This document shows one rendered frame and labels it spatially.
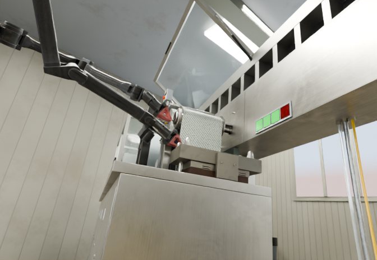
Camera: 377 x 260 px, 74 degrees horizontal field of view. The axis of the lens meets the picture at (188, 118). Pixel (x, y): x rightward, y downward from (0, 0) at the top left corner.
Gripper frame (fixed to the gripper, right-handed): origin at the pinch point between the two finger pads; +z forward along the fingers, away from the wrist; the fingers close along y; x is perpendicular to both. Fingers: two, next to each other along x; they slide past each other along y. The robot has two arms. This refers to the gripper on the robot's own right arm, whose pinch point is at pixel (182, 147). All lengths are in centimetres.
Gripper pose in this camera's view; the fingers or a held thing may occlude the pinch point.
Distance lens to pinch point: 127.5
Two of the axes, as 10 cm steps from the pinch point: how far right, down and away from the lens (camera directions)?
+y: 3.4, -3.2, -8.9
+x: 5.5, -7.0, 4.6
